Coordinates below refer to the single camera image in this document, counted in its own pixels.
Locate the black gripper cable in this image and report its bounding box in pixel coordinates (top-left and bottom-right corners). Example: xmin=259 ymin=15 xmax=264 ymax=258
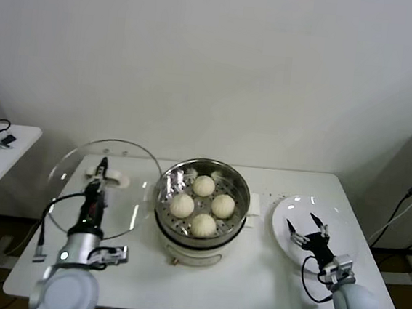
xmin=32 ymin=188 xmax=90 ymax=268
xmin=298 ymin=254 xmax=338 ymax=305

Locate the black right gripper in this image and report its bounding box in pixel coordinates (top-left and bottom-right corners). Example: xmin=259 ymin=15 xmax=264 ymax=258
xmin=281 ymin=211 xmax=341 ymax=272

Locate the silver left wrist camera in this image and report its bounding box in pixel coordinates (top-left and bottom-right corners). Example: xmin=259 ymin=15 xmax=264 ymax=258
xmin=88 ymin=244 xmax=132 ymax=269

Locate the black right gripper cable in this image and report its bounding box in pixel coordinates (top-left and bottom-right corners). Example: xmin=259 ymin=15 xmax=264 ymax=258
xmin=298 ymin=254 xmax=338 ymax=305

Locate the white side table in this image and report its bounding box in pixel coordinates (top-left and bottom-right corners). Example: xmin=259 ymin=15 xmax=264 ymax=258
xmin=0 ymin=122 xmax=44 ymax=252

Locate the stainless steel steamer basket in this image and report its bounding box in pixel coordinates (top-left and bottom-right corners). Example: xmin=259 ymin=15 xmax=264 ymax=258
xmin=148 ymin=153 xmax=256 ymax=254

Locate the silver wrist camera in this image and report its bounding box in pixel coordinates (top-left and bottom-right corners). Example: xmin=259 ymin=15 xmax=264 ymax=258
xmin=88 ymin=244 xmax=132 ymax=269
xmin=317 ymin=252 xmax=358 ymax=292

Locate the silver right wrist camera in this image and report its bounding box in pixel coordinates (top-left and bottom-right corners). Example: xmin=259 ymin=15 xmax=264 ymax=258
xmin=317 ymin=252 xmax=358 ymax=292

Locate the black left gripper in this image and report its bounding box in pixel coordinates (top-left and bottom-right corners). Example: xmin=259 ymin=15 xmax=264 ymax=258
xmin=74 ymin=153 xmax=114 ymax=234

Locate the thin white cable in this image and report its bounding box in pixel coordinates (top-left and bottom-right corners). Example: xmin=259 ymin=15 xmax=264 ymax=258
xmin=372 ymin=177 xmax=412 ymax=243

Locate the glass lid white handle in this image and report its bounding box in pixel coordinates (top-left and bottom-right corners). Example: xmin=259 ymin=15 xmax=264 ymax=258
xmin=42 ymin=132 xmax=164 ymax=246

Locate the white round plate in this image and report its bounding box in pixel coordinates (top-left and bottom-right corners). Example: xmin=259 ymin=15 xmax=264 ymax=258
xmin=267 ymin=192 xmax=365 ymax=279

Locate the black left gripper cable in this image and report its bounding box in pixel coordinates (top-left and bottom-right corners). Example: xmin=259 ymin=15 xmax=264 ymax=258
xmin=32 ymin=188 xmax=90 ymax=268

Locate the white steamed baozi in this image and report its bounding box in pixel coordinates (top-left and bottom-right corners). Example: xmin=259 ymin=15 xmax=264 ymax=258
xmin=190 ymin=212 xmax=219 ymax=239
xmin=169 ymin=193 xmax=196 ymax=220
xmin=190 ymin=174 xmax=217 ymax=199
xmin=209 ymin=193 xmax=237 ymax=220

